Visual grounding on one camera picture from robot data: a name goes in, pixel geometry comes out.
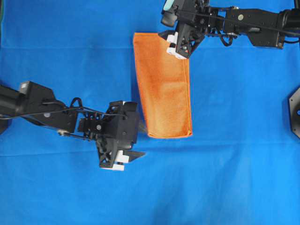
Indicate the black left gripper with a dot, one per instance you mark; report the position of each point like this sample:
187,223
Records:
115,133

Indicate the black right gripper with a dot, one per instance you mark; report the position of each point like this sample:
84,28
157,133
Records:
196,20

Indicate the orange towel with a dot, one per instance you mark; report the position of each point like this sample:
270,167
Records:
164,88

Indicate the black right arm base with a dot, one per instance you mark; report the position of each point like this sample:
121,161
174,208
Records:
294,111

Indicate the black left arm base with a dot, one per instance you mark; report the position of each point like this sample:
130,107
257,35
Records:
4,124

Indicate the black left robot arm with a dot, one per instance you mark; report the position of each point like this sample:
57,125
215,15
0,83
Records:
38,105

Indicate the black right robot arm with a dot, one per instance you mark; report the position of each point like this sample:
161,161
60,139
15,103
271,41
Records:
263,28

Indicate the blue table cloth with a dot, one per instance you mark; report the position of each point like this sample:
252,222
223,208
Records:
241,166

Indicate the black wrist camera, right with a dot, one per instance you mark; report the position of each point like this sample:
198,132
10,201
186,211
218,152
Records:
169,11

